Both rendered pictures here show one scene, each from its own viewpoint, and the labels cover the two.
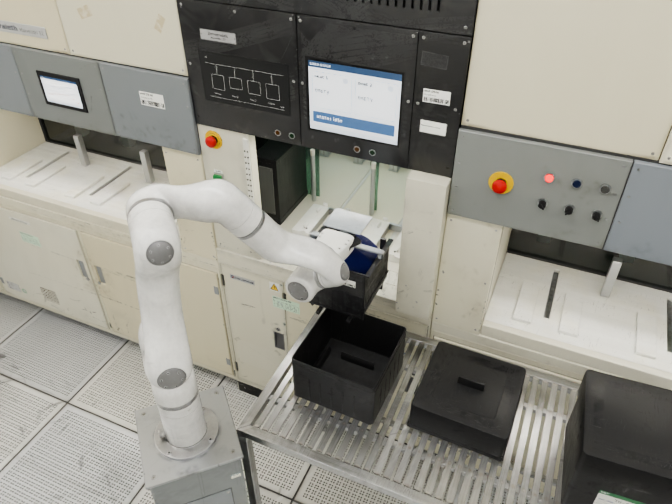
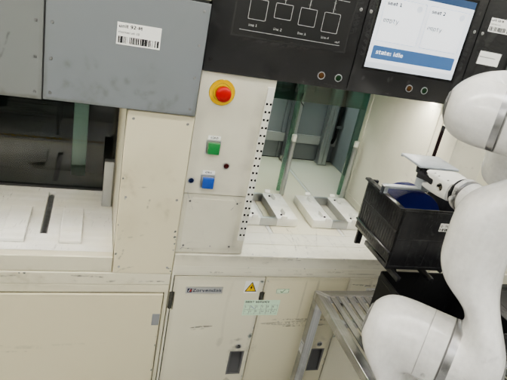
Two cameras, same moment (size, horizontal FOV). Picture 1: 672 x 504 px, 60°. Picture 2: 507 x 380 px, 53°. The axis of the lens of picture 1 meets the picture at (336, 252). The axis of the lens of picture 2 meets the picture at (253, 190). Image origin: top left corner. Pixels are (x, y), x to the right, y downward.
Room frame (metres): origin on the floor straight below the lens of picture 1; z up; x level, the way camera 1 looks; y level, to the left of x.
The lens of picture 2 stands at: (0.76, 1.20, 1.64)
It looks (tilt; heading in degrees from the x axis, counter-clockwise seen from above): 23 degrees down; 317
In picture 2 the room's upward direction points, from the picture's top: 12 degrees clockwise
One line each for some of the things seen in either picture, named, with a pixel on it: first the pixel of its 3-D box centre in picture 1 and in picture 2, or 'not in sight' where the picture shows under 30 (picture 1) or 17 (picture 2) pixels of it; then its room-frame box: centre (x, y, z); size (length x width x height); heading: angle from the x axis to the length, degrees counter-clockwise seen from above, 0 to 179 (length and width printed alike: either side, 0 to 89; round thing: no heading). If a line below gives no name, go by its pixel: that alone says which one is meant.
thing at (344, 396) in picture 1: (350, 361); (436, 326); (1.25, -0.05, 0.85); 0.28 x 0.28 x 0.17; 65
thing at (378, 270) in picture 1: (346, 262); (413, 214); (1.42, -0.03, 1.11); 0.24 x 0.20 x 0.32; 65
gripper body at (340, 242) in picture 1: (331, 247); (451, 185); (1.32, 0.01, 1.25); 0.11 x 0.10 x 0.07; 155
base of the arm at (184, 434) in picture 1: (182, 413); not in sight; (1.04, 0.45, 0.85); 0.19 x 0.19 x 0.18
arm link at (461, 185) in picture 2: not in sight; (465, 196); (1.27, 0.04, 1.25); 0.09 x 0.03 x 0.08; 65
